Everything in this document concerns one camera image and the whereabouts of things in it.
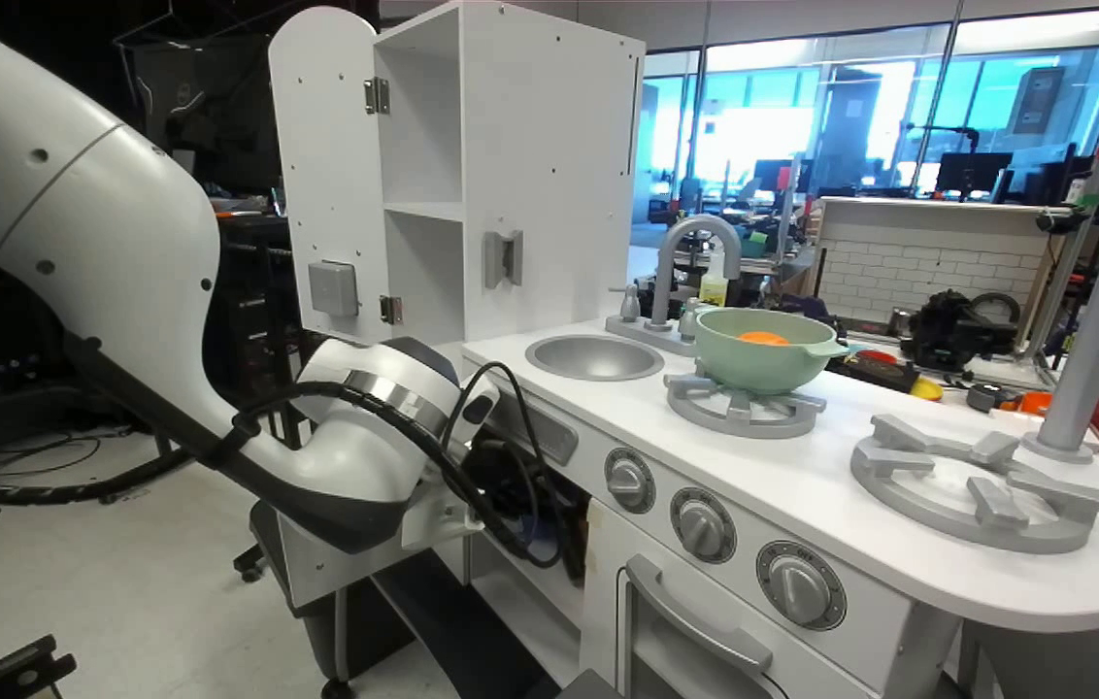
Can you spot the tall white cabinet door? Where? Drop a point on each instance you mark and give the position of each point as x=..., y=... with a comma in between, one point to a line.
x=321, y=158

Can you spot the grey stove knob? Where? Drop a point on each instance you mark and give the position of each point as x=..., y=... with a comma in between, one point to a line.
x=802, y=586
x=632, y=478
x=703, y=526

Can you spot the mint green bowl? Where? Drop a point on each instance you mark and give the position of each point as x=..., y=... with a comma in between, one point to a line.
x=754, y=372

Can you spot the orange toy food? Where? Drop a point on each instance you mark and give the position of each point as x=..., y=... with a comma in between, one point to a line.
x=762, y=340

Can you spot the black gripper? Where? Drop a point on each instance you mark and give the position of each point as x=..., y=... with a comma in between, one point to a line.
x=521, y=499

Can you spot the grey door latch box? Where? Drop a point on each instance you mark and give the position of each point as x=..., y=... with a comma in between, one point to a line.
x=332, y=294

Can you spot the grey toy faucet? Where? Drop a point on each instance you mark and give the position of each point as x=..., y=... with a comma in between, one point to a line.
x=667, y=259

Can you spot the silver sink basin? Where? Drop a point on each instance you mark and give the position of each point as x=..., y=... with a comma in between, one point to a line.
x=591, y=359

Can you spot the grey burner grate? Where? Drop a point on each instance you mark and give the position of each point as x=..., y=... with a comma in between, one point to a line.
x=975, y=492
x=743, y=419

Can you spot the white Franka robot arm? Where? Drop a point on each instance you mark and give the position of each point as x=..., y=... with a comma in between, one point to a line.
x=83, y=219

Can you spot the white oven door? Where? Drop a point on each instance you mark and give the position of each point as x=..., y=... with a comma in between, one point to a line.
x=652, y=648

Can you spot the white grid panel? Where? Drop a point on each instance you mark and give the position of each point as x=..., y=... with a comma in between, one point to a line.
x=939, y=259

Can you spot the yellow spray bottle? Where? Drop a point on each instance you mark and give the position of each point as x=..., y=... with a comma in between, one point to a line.
x=711, y=279

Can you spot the white toy kitchen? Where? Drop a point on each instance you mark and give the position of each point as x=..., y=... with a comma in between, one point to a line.
x=551, y=169

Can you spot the grey side bracket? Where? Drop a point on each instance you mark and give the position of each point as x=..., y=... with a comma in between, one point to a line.
x=503, y=259

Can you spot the black bag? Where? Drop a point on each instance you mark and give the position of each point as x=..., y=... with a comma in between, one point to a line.
x=949, y=333

